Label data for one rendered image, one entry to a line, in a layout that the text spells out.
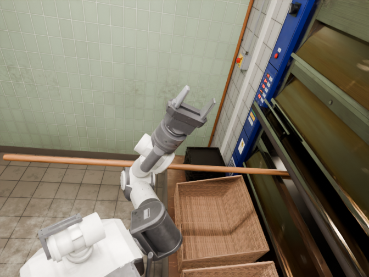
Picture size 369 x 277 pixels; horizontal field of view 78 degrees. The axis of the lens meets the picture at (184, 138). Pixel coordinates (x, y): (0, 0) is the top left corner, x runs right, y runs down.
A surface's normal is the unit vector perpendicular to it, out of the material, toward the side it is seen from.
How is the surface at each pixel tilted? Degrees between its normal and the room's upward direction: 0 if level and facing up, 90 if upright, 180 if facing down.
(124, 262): 0
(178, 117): 97
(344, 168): 70
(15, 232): 0
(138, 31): 90
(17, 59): 90
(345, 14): 90
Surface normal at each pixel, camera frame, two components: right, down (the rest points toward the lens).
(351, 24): -0.99, -0.07
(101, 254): 0.15, -0.77
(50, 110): 0.07, 0.63
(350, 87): -0.87, -0.34
